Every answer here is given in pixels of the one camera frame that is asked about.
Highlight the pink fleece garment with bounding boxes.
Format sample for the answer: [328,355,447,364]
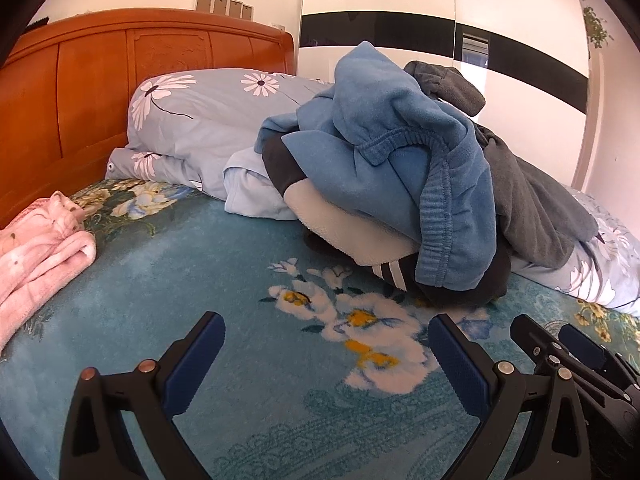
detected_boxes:
[0,191,97,351]

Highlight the blue fleece sweatpants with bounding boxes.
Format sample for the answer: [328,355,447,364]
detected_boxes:
[254,40,497,288]

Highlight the grey fleece garment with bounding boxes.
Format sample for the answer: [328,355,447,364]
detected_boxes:
[404,60,600,268]

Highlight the daisy print grey-blue duvet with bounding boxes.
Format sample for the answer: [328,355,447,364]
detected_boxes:
[105,67,640,318]

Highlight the black and white striped garment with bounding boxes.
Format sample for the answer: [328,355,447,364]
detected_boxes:
[261,132,513,308]

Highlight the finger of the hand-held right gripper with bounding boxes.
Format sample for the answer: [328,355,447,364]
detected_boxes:
[510,314,564,374]
[559,324,637,387]

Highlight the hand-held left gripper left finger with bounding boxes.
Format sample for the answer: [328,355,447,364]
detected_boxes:
[59,311,226,480]

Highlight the green plant wall decal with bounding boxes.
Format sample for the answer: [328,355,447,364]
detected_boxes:
[580,0,615,50]

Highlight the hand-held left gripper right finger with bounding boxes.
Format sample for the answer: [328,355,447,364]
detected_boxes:
[428,313,593,480]

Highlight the orange wooden headboard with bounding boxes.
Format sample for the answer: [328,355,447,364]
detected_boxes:
[0,7,296,231]

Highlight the wall switch panel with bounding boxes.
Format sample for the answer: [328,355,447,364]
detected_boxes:
[196,0,255,20]

